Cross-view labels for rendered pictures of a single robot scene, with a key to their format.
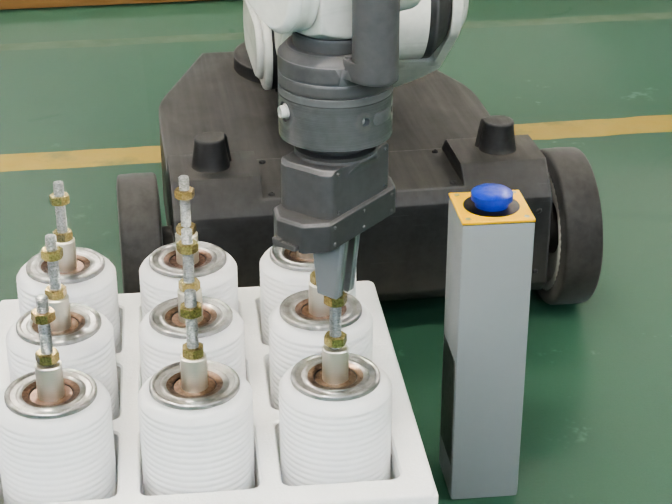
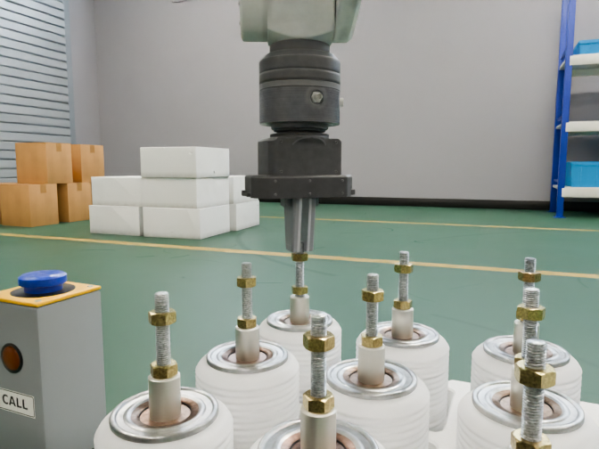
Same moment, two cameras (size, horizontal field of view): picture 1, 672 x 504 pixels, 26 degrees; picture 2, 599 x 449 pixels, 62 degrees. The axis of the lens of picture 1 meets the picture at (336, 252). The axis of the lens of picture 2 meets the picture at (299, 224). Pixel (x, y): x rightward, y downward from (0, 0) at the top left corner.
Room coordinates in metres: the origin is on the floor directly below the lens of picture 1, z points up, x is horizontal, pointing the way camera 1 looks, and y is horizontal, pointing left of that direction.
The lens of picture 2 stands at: (1.53, 0.28, 0.43)
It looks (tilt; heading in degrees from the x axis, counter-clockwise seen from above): 7 degrees down; 211
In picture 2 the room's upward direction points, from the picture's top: straight up
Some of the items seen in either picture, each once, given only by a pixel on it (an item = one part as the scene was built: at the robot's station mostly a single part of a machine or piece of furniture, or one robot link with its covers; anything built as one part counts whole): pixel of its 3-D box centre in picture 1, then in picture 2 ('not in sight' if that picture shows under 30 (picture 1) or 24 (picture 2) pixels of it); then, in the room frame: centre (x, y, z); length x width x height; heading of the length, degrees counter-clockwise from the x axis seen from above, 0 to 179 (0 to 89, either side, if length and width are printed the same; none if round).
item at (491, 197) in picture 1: (491, 200); (43, 284); (1.27, -0.15, 0.32); 0.04 x 0.04 x 0.02
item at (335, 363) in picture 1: (335, 363); (299, 309); (1.05, 0.00, 0.26); 0.02 x 0.02 x 0.03
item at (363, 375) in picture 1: (335, 377); (299, 321); (1.05, 0.00, 0.25); 0.08 x 0.08 x 0.01
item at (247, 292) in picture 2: not in sight; (247, 303); (1.17, 0.01, 0.30); 0.01 x 0.01 x 0.08
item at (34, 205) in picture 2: not in sight; (29, 204); (-0.59, -3.28, 0.15); 0.30 x 0.24 x 0.30; 98
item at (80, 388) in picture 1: (51, 394); (525, 352); (1.03, 0.23, 0.25); 0.08 x 0.08 x 0.01
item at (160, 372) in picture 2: not in sight; (163, 368); (1.29, 0.03, 0.29); 0.02 x 0.02 x 0.01; 29
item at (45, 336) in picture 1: (45, 337); (528, 297); (1.03, 0.23, 0.30); 0.01 x 0.01 x 0.08
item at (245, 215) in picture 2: not in sight; (223, 214); (-1.21, -1.97, 0.09); 0.39 x 0.39 x 0.18; 12
